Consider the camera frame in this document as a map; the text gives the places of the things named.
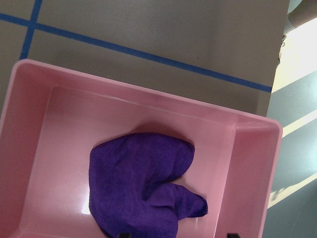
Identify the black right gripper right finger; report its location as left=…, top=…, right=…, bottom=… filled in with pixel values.
left=227, top=233, right=238, bottom=238

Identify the purple microfiber cloth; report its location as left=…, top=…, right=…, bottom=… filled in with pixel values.
left=89, top=133, right=208, bottom=238

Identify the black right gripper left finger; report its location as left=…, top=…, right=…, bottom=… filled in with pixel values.
left=119, top=233, right=129, bottom=238

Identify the pink plastic bin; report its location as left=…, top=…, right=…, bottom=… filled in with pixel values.
left=0, top=59, right=282, bottom=238

